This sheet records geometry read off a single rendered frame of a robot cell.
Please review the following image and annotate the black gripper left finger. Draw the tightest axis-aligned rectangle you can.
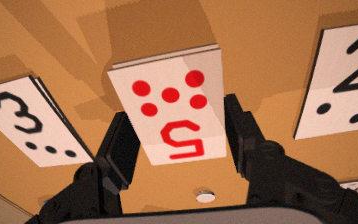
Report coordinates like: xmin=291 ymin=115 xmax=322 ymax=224
xmin=24 ymin=111 xmax=141 ymax=224

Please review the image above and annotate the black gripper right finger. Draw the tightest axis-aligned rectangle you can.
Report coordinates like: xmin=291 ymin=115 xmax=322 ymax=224
xmin=223 ymin=93 xmax=358 ymax=224

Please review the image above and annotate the orange card cloth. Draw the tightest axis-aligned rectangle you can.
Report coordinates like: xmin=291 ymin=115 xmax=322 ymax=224
xmin=0 ymin=194 xmax=34 ymax=217
xmin=0 ymin=0 xmax=358 ymax=215

